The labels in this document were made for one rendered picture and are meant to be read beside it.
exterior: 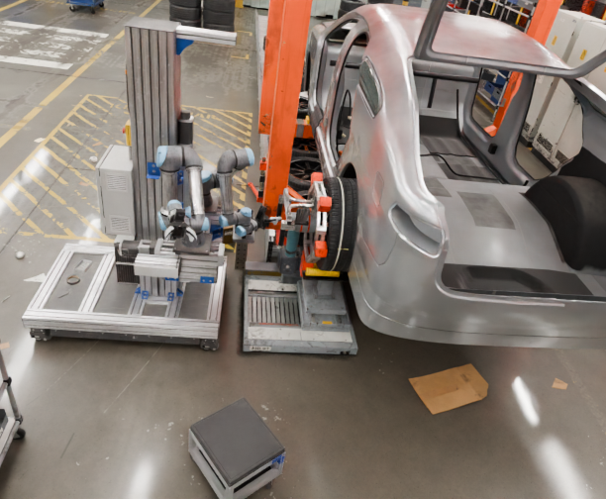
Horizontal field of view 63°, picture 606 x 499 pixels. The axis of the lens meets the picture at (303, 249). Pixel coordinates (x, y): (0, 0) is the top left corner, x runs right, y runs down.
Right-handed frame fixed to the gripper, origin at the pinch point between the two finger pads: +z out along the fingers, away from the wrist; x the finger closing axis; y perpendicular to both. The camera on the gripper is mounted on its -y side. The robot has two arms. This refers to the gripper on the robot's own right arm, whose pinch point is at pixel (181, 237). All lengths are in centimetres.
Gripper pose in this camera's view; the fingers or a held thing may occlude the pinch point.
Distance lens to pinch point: 251.1
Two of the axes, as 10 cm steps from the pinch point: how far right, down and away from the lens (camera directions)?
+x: -9.2, -0.5, -3.9
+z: 2.9, 5.8, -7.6
